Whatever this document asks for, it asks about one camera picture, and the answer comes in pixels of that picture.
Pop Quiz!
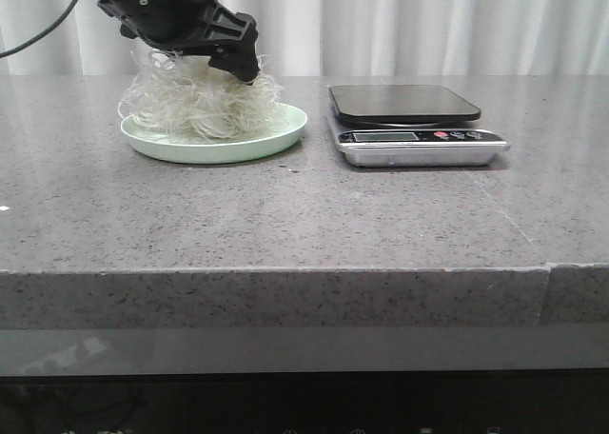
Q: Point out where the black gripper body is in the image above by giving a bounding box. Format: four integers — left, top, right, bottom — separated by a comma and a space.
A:
98, 0, 258, 53

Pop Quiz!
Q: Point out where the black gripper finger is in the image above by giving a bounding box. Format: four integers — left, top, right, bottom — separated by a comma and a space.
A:
208, 43, 260, 83

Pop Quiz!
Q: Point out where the white vermicelli noodle bundle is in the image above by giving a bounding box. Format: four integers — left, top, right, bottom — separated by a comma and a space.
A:
117, 49, 286, 143

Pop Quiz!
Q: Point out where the white pleated curtain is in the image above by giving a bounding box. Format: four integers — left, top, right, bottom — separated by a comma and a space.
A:
1, 0, 608, 76

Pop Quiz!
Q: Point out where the light green round plate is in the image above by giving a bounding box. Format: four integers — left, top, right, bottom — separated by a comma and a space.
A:
120, 104, 307, 165

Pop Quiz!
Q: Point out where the black silver kitchen scale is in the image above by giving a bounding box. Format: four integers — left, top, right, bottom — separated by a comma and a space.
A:
327, 85, 510, 168

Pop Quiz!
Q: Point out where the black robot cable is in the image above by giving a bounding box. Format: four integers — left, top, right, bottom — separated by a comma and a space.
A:
0, 0, 89, 58

